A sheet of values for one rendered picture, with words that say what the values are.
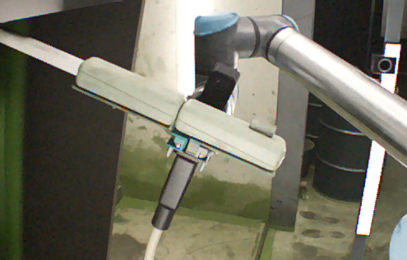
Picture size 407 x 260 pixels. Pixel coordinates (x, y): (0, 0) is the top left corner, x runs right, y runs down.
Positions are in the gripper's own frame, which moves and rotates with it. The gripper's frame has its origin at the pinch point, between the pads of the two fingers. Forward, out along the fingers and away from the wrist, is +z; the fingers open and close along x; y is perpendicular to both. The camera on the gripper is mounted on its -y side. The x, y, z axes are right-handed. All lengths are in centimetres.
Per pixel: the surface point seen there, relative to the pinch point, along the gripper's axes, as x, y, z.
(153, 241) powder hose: -0.8, 19.2, -0.7
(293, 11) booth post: -20, -15, -190
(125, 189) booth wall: 32, 151, -207
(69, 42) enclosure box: 37, 7, -38
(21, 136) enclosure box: 43, 37, -39
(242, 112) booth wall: -19, 54, -195
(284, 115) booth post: -42, 44, -191
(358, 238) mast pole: -84, 56, -105
